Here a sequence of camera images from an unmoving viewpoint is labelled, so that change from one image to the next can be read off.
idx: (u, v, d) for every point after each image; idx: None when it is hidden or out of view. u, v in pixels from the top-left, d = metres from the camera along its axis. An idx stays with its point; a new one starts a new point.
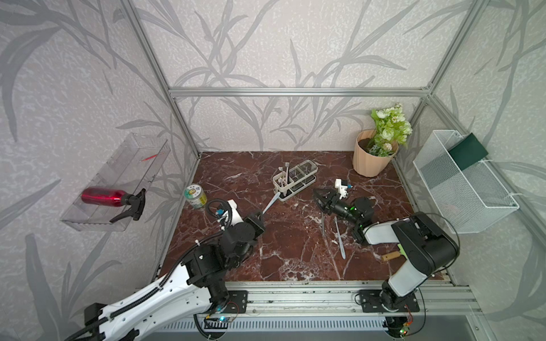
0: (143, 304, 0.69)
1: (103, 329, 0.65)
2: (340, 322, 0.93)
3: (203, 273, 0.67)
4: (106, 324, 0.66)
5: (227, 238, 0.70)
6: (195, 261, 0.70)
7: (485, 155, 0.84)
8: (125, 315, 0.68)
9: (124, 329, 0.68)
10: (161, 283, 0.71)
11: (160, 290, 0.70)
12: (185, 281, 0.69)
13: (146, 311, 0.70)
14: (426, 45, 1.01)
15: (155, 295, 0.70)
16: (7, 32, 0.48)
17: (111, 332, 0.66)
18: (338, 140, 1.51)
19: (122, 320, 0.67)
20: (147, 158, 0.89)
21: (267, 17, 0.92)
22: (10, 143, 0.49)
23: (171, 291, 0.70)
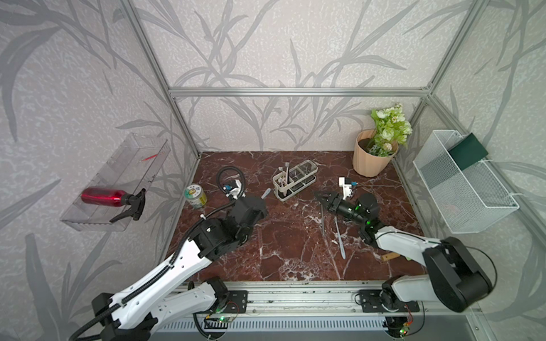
0: (155, 285, 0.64)
1: (116, 317, 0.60)
2: (339, 322, 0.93)
3: (217, 242, 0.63)
4: (119, 310, 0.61)
5: (239, 205, 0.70)
6: (205, 233, 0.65)
7: (484, 155, 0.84)
8: (138, 298, 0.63)
9: (140, 313, 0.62)
10: (170, 261, 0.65)
11: (171, 268, 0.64)
12: (195, 256, 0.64)
13: (160, 293, 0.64)
14: (426, 45, 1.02)
15: (166, 275, 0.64)
16: (8, 32, 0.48)
17: (125, 318, 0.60)
18: (338, 140, 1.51)
19: (136, 304, 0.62)
20: (147, 158, 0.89)
21: (267, 17, 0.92)
22: (10, 143, 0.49)
23: (184, 268, 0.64)
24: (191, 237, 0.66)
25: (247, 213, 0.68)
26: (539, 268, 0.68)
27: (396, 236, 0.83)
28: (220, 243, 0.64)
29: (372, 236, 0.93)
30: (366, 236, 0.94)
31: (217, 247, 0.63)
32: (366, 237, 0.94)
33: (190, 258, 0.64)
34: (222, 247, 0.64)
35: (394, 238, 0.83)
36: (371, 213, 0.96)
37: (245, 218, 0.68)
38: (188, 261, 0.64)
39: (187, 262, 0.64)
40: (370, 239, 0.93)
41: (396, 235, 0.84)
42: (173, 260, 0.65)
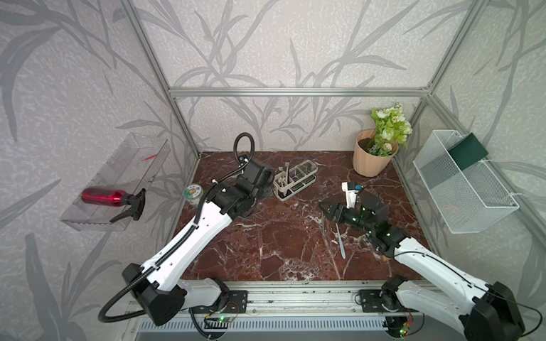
0: (186, 245, 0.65)
1: (153, 279, 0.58)
2: (339, 322, 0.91)
3: (236, 199, 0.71)
4: (155, 273, 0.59)
5: (252, 168, 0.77)
6: (222, 194, 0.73)
7: (485, 155, 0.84)
8: (171, 260, 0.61)
9: (176, 273, 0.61)
10: (195, 220, 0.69)
11: (197, 226, 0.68)
12: (217, 212, 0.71)
13: (190, 252, 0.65)
14: (426, 45, 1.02)
15: (194, 234, 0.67)
16: (8, 32, 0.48)
17: (165, 278, 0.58)
18: (338, 140, 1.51)
19: (170, 265, 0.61)
20: (147, 158, 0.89)
21: (267, 17, 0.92)
22: (11, 143, 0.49)
23: (209, 226, 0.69)
24: (210, 198, 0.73)
25: (259, 175, 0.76)
26: (539, 268, 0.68)
27: (426, 261, 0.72)
28: (239, 200, 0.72)
29: (387, 242, 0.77)
30: (381, 244, 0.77)
31: (236, 204, 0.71)
32: (382, 245, 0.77)
33: (213, 217, 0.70)
34: (241, 204, 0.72)
35: (424, 263, 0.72)
36: (379, 216, 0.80)
37: (257, 180, 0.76)
38: (213, 219, 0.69)
39: (211, 220, 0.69)
40: (385, 246, 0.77)
41: (426, 260, 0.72)
42: (197, 219, 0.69)
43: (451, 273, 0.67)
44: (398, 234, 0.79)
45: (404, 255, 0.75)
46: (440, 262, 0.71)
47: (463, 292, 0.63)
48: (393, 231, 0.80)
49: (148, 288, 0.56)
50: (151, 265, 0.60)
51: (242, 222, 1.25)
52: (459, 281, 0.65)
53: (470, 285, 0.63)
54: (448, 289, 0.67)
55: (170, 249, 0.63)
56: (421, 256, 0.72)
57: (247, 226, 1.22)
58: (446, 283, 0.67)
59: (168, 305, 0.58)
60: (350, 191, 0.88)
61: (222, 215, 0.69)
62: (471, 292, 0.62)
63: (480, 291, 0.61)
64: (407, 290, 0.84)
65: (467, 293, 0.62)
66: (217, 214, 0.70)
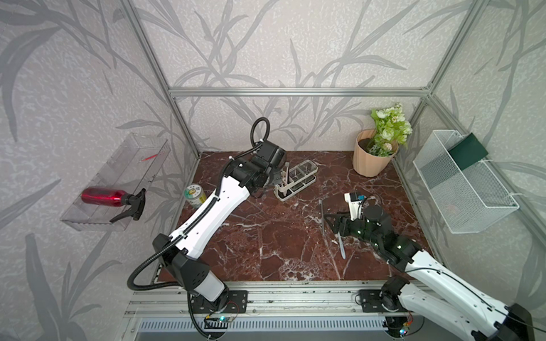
0: (210, 217, 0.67)
1: (183, 246, 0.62)
2: (339, 322, 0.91)
3: (253, 174, 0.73)
4: (183, 241, 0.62)
5: (267, 148, 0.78)
6: (239, 169, 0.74)
7: (484, 155, 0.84)
8: (197, 229, 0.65)
9: (202, 241, 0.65)
10: (217, 193, 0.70)
11: (219, 199, 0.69)
12: (237, 185, 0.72)
13: (215, 223, 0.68)
14: (425, 45, 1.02)
15: (216, 206, 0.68)
16: (8, 32, 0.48)
17: (193, 246, 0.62)
18: (338, 140, 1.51)
19: (197, 234, 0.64)
20: (147, 158, 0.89)
21: (267, 17, 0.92)
22: (11, 143, 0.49)
23: (229, 199, 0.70)
24: (227, 172, 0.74)
25: (274, 155, 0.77)
26: (539, 268, 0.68)
27: (442, 278, 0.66)
28: (255, 175, 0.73)
29: (397, 254, 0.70)
30: (391, 257, 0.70)
31: (252, 179, 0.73)
32: (392, 258, 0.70)
33: (232, 190, 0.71)
34: (256, 180, 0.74)
35: (439, 282, 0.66)
36: (384, 226, 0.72)
37: (272, 159, 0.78)
38: (233, 192, 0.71)
39: (232, 193, 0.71)
40: (395, 258, 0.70)
41: (442, 277, 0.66)
42: (218, 192, 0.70)
43: (470, 294, 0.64)
44: (409, 246, 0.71)
45: (419, 271, 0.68)
46: (456, 280, 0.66)
47: (484, 315, 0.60)
48: (403, 241, 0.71)
49: (180, 254, 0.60)
50: (178, 234, 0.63)
51: (242, 222, 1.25)
52: (479, 303, 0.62)
53: (490, 307, 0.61)
54: (466, 309, 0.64)
55: (195, 219, 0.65)
56: (436, 273, 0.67)
57: (247, 226, 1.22)
58: (463, 304, 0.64)
59: (195, 272, 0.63)
60: (352, 202, 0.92)
61: (241, 189, 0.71)
62: (492, 316, 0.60)
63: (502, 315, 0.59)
64: (411, 298, 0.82)
65: (488, 317, 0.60)
66: (234, 188, 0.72)
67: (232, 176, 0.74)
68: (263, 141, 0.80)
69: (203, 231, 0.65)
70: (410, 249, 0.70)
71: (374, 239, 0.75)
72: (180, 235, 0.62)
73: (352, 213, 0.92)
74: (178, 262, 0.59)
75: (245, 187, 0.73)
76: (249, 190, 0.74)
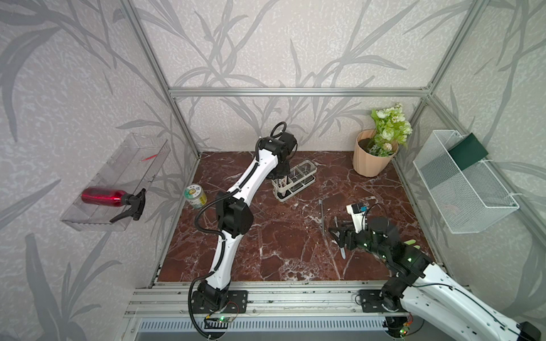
0: (255, 175, 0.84)
1: (240, 196, 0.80)
2: (340, 322, 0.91)
3: (281, 147, 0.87)
4: (239, 193, 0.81)
5: (286, 133, 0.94)
6: (269, 143, 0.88)
7: (485, 155, 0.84)
8: (248, 185, 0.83)
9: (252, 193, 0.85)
10: (257, 160, 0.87)
11: (259, 164, 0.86)
12: (270, 155, 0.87)
13: (259, 181, 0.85)
14: (425, 45, 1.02)
15: (257, 170, 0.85)
16: (7, 32, 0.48)
17: (247, 197, 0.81)
18: (338, 140, 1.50)
19: (247, 188, 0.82)
20: (147, 158, 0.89)
21: (267, 17, 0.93)
22: (10, 143, 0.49)
23: (266, 164, 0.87)
24: (259, 146, 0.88)
25: (291, 140, 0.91)
26: (539, 269, 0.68)
27: (454, 295, 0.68)
28: (282, 148, 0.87)
29: (407, 266, 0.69)
30: (400, 269, 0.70)
31: (280, 151, 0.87)
32: (401, 270, 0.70)
33: (268, 157, 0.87)
34: (283, 153, 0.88)
35: (452, 298, 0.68)
36: (392, 239, 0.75)
37: (291, 143, 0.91)
38: (269, 158, 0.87)
39: (268, 160, 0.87)
40: (405, 271, 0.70)
41: (453, 293, 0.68)
42: (258, 159, 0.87)
43: (483, 312, 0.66)
44: (419, 258, 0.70)
45: (431, 286, 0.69)
46: (468, 297, 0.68)
47: (498, 334, 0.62)
48: (413, 255, 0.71)
49: (237, 202, 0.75)
50: (235, 187, 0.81)
51: None
52: (492, 322, 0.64)
53: (502, 326, 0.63)
54: (477, 326, 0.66)
55: (245, 178, 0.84)
56: (448, 288, 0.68)
57: None
58: (475, 320, 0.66)
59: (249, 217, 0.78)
60: (356, 214, 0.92)
61: (274, 156, 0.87)
62: (505, 334, 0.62)
63: (515, 334, 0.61)
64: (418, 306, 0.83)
65: (501, 336, 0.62)
66: (269, 155, 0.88)
67: (264, 148, 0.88)
68: (284, 130, 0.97)
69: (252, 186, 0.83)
70: (421, 262, 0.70)
71: (382, 251, 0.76)
72: (237, 188, 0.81)
73: (357, 225, 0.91)
74: (237, 207, 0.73)
75: (276, 157, 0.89)
76: (279, 160, 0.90)
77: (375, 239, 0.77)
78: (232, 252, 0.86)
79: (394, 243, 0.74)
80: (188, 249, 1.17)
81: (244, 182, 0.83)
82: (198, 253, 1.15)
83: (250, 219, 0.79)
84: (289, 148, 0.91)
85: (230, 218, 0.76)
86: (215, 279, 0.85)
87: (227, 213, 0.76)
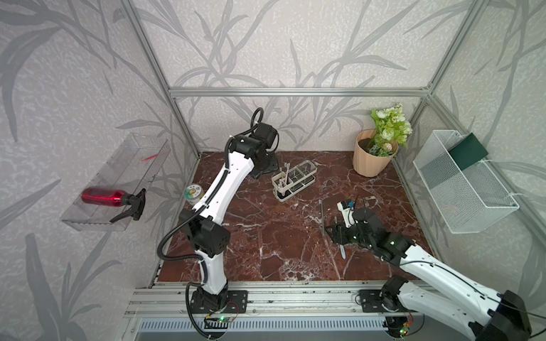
0: (225, 187, 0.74)
1: (208, 213, 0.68)
2: (340, 322, 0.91)
3: (254, 146, 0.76)
4: (207, 210, 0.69)
5: (262, 127, 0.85)
6: (242, 144, 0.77)
7: (485, 155, 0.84)
8: (217, 199, 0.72)
9: (224, 206, 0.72)
10: (227, 167, 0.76)
11: (229, 171, 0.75)
12: (243, 158, 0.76)
13: (230, 192, 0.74)
14: (425, 45, 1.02)
15: (227, 177, 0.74)
16: (8, 32, 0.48)
17: (215, 213, 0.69)
18: (338, 140, 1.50)
19: (217, 202, 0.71)
20: (147, 158, 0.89)
21: (267, 17, 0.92)
22: (10, 143, 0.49)
23: (238, 170, 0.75)
24: (231, 148, 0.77)
25: (269, 132, 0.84)
26: (539, 269, 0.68)
27: (435, 271, 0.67)
28: (257, 148, 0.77)
29: (391, 250, 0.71)
30: (385, 253, 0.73)
31: (254, 152, 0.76)
32: (385, 254, 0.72)
33: (239, 161, 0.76)
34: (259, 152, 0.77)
35: (434, 275, 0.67)
36: (372, 225, 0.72)
37: (269, 136, 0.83)
38: (241, 163, 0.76)
39: (239, 165, 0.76)
40: (389, 255, 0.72)
41: (434, 270, 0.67)
42: (227, 165, 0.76)
43: (463, 284, 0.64)
44: (402, 240, 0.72)
45: (411, 265, 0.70)
46: (450, 272, 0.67)
47: (478, 305, 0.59)
48: (396, 238, 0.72)
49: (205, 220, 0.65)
50: (202, 204, 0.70)
51: (242, 222, 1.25)
52: (471, 293, 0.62)
53: (483, 296, 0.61)
54: (461, 300, 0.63)
55: (212, 192, 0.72)
56: (429, 266, 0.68)
57: (247, 226, 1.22)
58: (456, 294, 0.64)
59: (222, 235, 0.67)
60: (345, 210, 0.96)
61: (247, 160, 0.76)
62: (485, 304, 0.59)
63: (495, 303, 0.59)
64: (413, 299, 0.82)
65: (481, 305, 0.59)
66: (241, 160, 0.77)
67: (236, 150, 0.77)
68: (259, 123, 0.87)
69: (222, 199, 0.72)
70: (404, 244, 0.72)
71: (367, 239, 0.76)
72: (204, 204, 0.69)
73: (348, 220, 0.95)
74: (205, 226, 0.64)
75: (250, 160, 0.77)
76: (254, 161, 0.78)
77: (360, 227, 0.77)
78: (217, 266, 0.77)
79: (375, 229, 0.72)
80: (188, 249, 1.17)
81: (212, 196, 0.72)
82: None
83: (226, 236, 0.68)
84: (267, 141, 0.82)
85: (200, 237, 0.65)
86: (209, 287, 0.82)
87: (196, 232, 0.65)
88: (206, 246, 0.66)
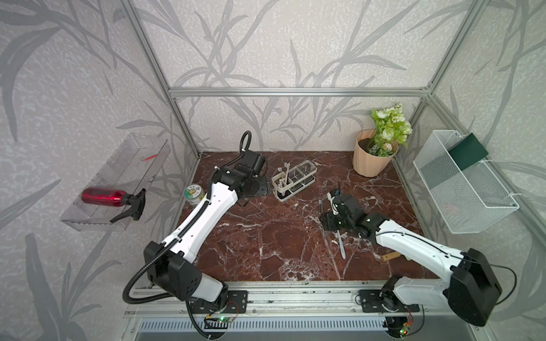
0: (202, 219, 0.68)
1: (180, 249, 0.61)
2: (340, 322, 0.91)
3: (240, 179, 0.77)
4: (178, 245, 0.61)
5: (250, 153, 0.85)
6: (227, 175, 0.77)
7: (485, 155, 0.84)
8: (193, 231, 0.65)
9: (198, 241, 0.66)
10: (207, 197, 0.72)
11: (211, 202, 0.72)
12: (227, 190, 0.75)
13: (207, 225, 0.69)
14: (425, 45, 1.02)
15: (207, 209, 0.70)
16: (8, 32, 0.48)
17: (188, 249, 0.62)
18: (338, 140, 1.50)
19: (191, 236, 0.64)
20: (147, 158, 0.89)
21: (267, 17, 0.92)
22: (11, 143, 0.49)
23: (220, 202, 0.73)
24: (215, 178, 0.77)
25: (257, 160, 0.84)
26: (539, 269, 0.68)
27: (405, 239, 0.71)
28: (243, 180, 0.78)
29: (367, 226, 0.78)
30: (362, 230, 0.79)
31: (239, 184, 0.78)
32: (362, 231, 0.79)
33: (222, 193, 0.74)
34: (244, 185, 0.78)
35: (404, 243, 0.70)
36: (349, 205, 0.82)
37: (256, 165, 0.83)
38: (224, 195, 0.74)
39: (222, 196, 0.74)
40: (367, 231, 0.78)
41: (405, 238, 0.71)
42: (210, 195, 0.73)
43: (429, 247, 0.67)
44: (377, 218, 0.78)
45: (384, 236, 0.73)
46: (420, 239, 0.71)
47: (441, 263, 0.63)
48: (372, 216, 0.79)
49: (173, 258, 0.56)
50: (173, 238, 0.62)
51: (242, 222, 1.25)
52: (437, 253, 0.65)
53: (446, 255, 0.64)
54: (429, 263, 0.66)
55: (188, 224, 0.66)
56: (399, 235, 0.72)
57: (247, 226, 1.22)
58: (425, 258, 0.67)
59: (191, 274, 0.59)
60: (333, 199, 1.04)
61: (230, 192, 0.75)
62: (448, 262, 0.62)
63: (457, 260, 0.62)
64: (409, 285, 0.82)
65: (445, 263, 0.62)
66: (224, 191, 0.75)
67: (220, 182, 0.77)
68: (246, 150, 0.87)
69: (198, 233, 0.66)
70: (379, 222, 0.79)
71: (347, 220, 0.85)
72: (175, 238, 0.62)
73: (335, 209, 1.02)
74: (173, 266, 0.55)
75: (234, 191, 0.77)
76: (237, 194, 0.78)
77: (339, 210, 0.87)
78: (202, 288, 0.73)
79: (352, 208, 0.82)
80: None
81: (187, 229, 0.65)
82: (198, 253, 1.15)
83: (196, 276, 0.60)
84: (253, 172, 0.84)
85: (165, 279, 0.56)
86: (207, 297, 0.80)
87: (162, 272, 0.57)
88: (173, 288, 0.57)
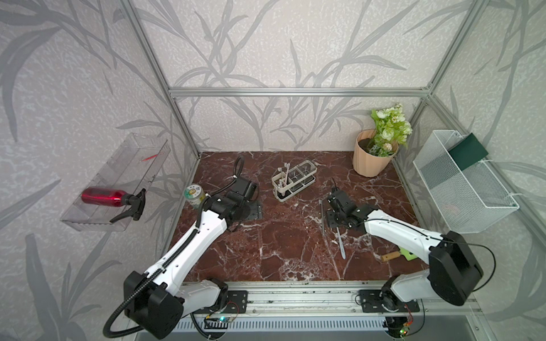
0: (189, 249, 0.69)
1: (163, 280, 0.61)
2: (340, 322, 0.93)
3: (230, 207, 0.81)
4: (162, 276, 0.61)
5: (240, 182, 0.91)
6: (217, 203, 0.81)
7: (485, 155, 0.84)
8: (177, 263, 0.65)
9: (183, 273, 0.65)
10: (197, 226, 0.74)
11: (199, 231, 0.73)
12: (216, 218, 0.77)
13: (193, 255, 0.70)
14: (425, 45, 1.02)
15: (196, 238, 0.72)
16: (8, 32, 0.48)
17: (172, 280, 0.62)
18: (338, 140, 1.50)
19: (175, 267, 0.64)
20: (147, 158, 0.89)
21: (267, 17, 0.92)
22: (11, 143, 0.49)
23: (209, 231, 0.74)
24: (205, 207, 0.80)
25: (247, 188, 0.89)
26: (539, 269, 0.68)
27: (390, 225, 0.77)
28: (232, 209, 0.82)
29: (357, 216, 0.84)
30: (352, 220, 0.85)
31: (229, 212, 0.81)
32: (353, 221, 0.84)
33: (212, 222, 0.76)
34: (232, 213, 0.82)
35: (389, 229, 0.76)
36: (340, 199, 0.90)
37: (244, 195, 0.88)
38: (213, 223, 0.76)
39: (211, 224, 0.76)
40: (356, 221, 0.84)
41: (390, 224, 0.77)
42: (198, 224, 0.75)
43: (412, 231, 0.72)
44: (367, 209, 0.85)
45: (372, 224, 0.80)
46: (404, 224, 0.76)
47: (421, 245, 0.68)
48: (362, 207, 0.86)
49: (155, 292, 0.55)
50: (158, 268, 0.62)
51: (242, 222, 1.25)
52: (418, 236, 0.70)
53: (426, 237, 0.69)
54: (411, 246, 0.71)
55: (173, 254, 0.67)
56: (385, 222, 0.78)
57: (247, 226, 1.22)
58: (408, 241, 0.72)
59: (171, 310, 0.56)
60: None
61: (220, 219, 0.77)
62: (428, 243, 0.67)
63: (436, 241, 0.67)
64: (402, 279, 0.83)
65: (424, 245, 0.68)
66: (213, 219, 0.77)
67: (210, 209, 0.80)
68: (237, 178, 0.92)
69: (183, 263, 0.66)
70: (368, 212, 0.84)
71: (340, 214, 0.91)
72: (160, 268, 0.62)
73: None
74: (156, 299, 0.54)
75: (224, 219, 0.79)
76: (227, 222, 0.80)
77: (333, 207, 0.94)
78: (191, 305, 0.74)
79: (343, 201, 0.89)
80: None
81: (172, 260, 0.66)
82: None
83: (176, 311, 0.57)
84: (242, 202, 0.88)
85: (143, 313, 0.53)
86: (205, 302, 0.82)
87: (141, 306, 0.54)
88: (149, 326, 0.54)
